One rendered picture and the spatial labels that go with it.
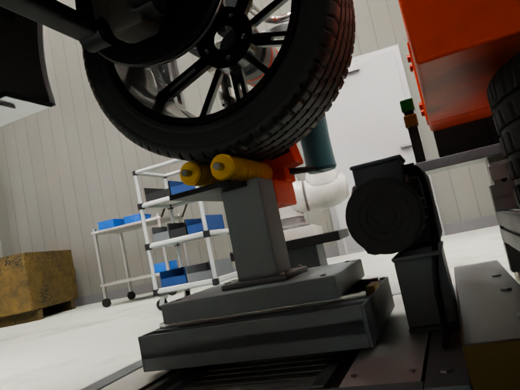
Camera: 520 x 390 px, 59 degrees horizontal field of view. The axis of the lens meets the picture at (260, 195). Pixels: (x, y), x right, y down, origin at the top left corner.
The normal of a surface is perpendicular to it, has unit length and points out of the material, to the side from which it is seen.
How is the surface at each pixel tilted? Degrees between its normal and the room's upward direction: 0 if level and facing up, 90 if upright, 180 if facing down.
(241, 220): 90
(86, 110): 90
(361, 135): 90
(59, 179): 90
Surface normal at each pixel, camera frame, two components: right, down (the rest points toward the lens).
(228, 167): -0.37, -0.02
